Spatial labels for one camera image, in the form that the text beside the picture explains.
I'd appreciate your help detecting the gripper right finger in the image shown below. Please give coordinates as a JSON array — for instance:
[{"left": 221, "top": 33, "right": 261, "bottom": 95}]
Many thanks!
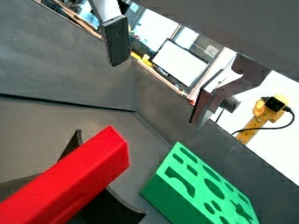
[{"left": 189, "top": 53, "right": 270, "bottom": 129}]

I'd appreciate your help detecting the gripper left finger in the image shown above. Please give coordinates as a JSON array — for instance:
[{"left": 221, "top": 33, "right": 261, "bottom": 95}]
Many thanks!
[{"left": 88, "top": 0, "right": 129, "bottom": 67}]

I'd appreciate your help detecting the red double-square object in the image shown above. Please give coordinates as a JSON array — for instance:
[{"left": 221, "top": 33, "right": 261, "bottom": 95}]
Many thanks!
[{"left": 0, "top": 126, "right": 129, "bottom": 224}]

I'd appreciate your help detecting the green shape-sorting board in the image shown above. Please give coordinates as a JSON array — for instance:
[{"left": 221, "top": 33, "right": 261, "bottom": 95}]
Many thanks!
[{"left": 140, "top": 143, "right": 258, "bottom": 224}]

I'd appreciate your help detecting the white monitor screen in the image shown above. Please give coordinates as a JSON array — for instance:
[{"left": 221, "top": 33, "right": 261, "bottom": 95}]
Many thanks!
[{"left": 152, "top": 39, "right": 209, "bottom": 88}]

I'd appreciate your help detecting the black curved stand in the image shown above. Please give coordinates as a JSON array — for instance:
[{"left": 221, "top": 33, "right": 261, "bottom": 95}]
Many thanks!
[{"left": 0, "top": 129, "right": 148, "bottom": 224}]

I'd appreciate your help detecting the black side camera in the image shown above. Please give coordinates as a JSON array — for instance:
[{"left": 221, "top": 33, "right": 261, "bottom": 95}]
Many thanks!
[{"left": 261, "top": 96, "right": 285, "bottom": 112}]

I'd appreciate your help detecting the yellow camera mount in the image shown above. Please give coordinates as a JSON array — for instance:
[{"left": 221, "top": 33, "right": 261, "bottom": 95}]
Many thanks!
[{"left": 233, "top": 94, "right": 291, "bottom": 144}]

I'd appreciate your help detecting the black camera cable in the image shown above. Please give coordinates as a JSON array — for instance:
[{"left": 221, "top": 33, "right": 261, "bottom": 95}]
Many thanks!
[{"left": 229, "top": 108, "right": 296, "bottom": 137}]

